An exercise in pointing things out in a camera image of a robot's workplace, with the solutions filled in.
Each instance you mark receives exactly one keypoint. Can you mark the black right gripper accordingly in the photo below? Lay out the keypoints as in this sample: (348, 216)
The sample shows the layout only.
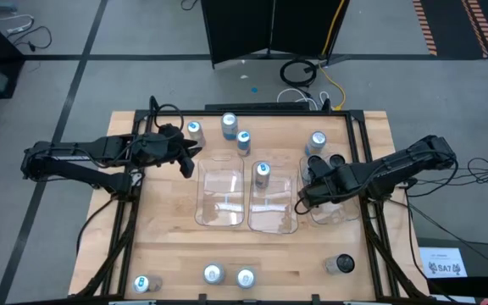
(333, 182)

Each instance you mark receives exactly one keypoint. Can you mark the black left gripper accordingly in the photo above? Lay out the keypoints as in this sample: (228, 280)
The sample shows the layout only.
(155, 148)

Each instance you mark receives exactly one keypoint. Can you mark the white Celsius can black lid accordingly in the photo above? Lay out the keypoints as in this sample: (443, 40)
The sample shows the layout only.
(313, 161)
(339, 264)
(336, 160)

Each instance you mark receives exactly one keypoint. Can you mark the silver blue Red Bull can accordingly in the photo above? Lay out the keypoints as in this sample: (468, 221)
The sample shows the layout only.
(142, 284)
(262, 175)
(196, 134)
(244, 144)

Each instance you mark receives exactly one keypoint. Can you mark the Spindrift lemon soda can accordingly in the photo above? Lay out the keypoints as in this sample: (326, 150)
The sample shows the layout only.
(315, 144)
(213, 273)
(245, 278)

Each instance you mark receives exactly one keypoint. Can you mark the silver can blue label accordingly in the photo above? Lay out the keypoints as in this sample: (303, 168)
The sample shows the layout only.
(229, 127)

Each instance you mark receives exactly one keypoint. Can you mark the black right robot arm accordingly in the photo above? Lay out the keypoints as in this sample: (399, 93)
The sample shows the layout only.
(417, 159)

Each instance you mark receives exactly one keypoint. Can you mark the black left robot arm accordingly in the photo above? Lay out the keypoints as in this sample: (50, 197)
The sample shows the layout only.
(79, 150)

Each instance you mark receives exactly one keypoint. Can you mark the clear plastic bin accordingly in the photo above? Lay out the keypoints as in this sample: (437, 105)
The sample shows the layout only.
(273, 212)
(337, 214)
(218, 203)

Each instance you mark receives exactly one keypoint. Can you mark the long black bar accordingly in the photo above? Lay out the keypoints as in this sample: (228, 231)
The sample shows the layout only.
(256, 106)

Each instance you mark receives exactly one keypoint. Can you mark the black folding divider panel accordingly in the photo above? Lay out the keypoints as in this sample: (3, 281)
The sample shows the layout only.
(244, 29)

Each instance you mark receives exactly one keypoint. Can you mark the white SA7 sign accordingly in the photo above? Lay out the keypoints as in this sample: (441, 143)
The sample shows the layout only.
(439, 256)

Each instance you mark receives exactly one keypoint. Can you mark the black cabinet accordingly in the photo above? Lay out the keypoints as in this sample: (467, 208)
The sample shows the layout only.
(485, 262)

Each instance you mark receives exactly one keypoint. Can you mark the orange striped black floor mat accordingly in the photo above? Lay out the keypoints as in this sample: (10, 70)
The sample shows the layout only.
(451, 25)

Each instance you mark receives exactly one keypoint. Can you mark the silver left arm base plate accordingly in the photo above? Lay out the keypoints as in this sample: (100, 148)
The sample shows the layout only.
(136, 178)

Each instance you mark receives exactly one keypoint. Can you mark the black aluminium table frame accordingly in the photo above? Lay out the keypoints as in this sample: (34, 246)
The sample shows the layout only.
(248, 113)

